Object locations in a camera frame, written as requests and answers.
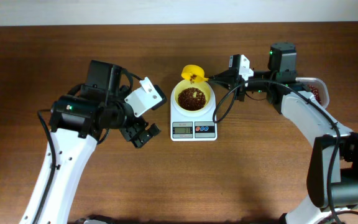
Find yellow measuring scoop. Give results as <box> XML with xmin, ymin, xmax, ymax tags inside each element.
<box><xmin>181</xmin><ymin>65</ymin><xmax>209</xmax><ymax>83</ymax></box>

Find red beans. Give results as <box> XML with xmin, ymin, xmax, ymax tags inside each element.
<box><xmin>177</xmin><ymin>81</ymin><xmax>208</xmax><ymax>111</ymax></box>

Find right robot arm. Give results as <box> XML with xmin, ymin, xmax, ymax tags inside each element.
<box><xmin>208</xmin><ymin>42</ymin><xmax>358</xmax><ymax>224</ymax></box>

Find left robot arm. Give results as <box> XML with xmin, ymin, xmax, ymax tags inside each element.
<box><xmin>21</xmin><ymin>60</ymin><xmax>167</xmax><ymax>223</ymax></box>

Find white digital kitchen scale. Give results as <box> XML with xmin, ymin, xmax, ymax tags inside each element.
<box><xmin>170</xmin><ymin>85</ymin><xmax>218</xmax><ymax>141</ymax></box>

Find yellow plastic bowl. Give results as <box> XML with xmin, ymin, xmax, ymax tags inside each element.
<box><xmin>174</xmin><ymin>80</ymin><xmax>212</xmax><ymax>112</ymax></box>

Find clear plastic container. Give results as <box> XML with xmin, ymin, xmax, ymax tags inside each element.
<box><xmin>296</xmin><ymin>77</ymin><xmax>330</xmax><ymax>109</ymax></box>

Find right black cable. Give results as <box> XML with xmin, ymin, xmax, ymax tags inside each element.
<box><xmin>212</xmin><ymin>78</ymin><xmax>346</xmax><ymax>224</ymax></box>

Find black cable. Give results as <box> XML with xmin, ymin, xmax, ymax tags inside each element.
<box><xmin>212</xmin><ymin>78</ymin><xmax>346</xmax><ymax>224</ymax></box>
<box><xmin>31</xmin><ymin>108</ymin><xmax>58</xmax><ymax>224</ymax></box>

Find left black cable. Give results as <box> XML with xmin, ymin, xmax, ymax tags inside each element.
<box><xmin>31</xmin><ymin>108</ymin><xmax>58</xmax><ymax>224</ymax></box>

